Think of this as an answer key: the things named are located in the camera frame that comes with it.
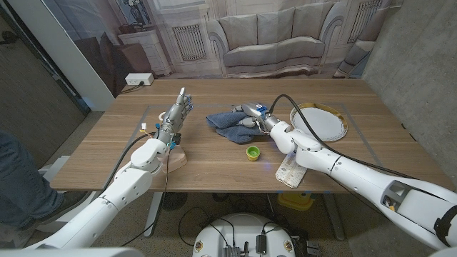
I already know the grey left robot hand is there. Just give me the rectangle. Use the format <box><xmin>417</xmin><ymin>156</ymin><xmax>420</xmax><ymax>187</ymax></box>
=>
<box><xmin>156</xmin><ymin>87</ymin><xmax>194</xmax><ymax>146</ymax></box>

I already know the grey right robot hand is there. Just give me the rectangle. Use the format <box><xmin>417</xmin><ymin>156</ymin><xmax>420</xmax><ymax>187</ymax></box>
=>
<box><xmin>231</xmin><ymin>102</ymin><xmax>283</xmax><ymax>133</ymax></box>

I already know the blue towel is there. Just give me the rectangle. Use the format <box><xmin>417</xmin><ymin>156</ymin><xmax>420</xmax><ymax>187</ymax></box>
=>
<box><xmin>206</xmin><ymin>111</ymin><xmax>267</xmax><ymax>145</ymax></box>

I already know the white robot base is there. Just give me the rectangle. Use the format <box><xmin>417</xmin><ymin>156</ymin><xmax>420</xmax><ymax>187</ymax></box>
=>
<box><xmin>192</xmin><ymin>213</ymin><xmax>296</xmax><ymax>257</ymax></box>

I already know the small green cup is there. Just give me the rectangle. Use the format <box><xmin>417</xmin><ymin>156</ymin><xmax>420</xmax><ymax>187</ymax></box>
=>
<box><xmin>246</xmin><ymin>146</ymin><xmax>261</xmax><ymax>162</ymax></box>

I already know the white paper plate gold rim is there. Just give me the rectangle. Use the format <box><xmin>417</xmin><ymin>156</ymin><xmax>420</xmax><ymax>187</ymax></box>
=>
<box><xmin>289</xmin><ymin>102</ymin><xmax>348</xmax><ymax>143</ymax></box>

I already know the beige wooden block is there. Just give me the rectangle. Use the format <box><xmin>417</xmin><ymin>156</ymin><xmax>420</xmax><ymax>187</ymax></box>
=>
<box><xmin>162</xmin><ymin>144</ymin><xmax>188</xmax><ymax>174</ymax></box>

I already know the white power strip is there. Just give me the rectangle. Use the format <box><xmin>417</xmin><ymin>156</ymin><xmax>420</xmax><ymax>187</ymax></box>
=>
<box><xmin>124</xmin><ymin>72</ymin><xmax>155</xmax><ymax>86</ymax></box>

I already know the white patterned snack packet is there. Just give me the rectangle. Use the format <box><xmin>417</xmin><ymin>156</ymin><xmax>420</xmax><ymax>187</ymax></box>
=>
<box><xmin>274</xmin><ymin>151</ymin><xmax>308</xmax><ymax>189</ymax></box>

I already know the printed living room backdrop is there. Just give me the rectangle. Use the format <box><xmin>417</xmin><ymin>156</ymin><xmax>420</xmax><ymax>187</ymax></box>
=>
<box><xmin>41</xmin><ymin>0</ymin><xmax>404</xmax><ymax>98</ymax></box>

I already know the round black fan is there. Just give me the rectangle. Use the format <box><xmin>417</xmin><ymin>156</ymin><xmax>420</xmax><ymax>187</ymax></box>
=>
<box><xmin>160</xmin><ymin>192</ymin><xmax>189</xmax><ymax>212</ymax></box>

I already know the grey table leg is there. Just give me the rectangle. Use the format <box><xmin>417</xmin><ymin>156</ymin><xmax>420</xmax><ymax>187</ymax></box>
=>
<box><xmin>323</xmin><ymin>192</ymin><xmax>346</xmax><ymax>242</ymax></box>
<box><xmin>143</xmin><ymin>192</ymin><xmax>164</xmax><ymax>238</ymax></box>

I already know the yellow object under table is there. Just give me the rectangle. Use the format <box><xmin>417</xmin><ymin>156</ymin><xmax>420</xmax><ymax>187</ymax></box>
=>
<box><xmin>277</xmin><ymin>192</ymin><xmax>315</xmax><ymax>211</ymax></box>

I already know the dark shoe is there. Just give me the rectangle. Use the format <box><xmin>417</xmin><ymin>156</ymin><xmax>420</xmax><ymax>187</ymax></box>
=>
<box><xmin>19</xmin><ymin>191</ymin><xmax>90</xmax><ymax>231</ymax></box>

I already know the person leg in jeans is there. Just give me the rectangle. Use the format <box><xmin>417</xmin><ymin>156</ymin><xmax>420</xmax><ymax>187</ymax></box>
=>
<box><xmin>0</xmin><ymin>130</ymin><xmax>66</xmax><ymax>229</ymax></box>

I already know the white robot torso edge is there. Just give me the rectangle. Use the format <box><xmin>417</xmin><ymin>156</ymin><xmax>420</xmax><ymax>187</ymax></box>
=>
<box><xmin>0</xmin><ymin>247</ymin><xmax>146</xmax><ymax>257</ymax></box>

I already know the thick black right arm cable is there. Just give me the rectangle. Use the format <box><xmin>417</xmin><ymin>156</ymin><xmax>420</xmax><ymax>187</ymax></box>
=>
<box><xmin>268</xmin><ymin>94</ymin><xmax>457</xmax><ymax>201</ymax></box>

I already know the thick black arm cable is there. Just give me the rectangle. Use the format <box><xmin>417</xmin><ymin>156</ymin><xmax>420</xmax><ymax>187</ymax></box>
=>
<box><xmin>268</xmin><ymin>94</ymin><xmax>457</xmax><ymax>201</ymax></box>
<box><xmin>101</xmin><ymin>131</ymin><xmax>158</xmax><ymax>192</ymax></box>

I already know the black power strip cable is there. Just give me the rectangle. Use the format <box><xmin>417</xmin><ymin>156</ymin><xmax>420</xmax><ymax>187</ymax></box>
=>
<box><xmin>119</xmin><ymin>81</ymin><xmax>146</xmax><ymax>95</ymax></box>

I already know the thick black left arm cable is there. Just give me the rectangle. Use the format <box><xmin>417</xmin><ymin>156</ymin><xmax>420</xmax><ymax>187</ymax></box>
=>
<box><xmin>101</xmin><ymin>131</ymin><xmax>158</xmax><ymax>192</ymax></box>

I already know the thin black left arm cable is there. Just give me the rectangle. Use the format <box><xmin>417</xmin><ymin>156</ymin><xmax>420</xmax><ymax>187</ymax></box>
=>
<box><xmin>119</xmin><ymin>144</ymin><xmax>171</xmax><ymax>248</ymax></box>

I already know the black floor cable loop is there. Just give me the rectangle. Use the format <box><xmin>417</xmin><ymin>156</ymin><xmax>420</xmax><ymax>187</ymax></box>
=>
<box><xmin>178</xmin><ymin>206</ymin><xmax>237</xmax><ymax>248</ymax></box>

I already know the black door handle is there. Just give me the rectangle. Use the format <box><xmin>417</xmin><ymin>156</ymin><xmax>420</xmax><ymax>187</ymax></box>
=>
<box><xmin>0</xmin><ymin>31</ymin><xmax>19</xmax><ymax>46</ymax></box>

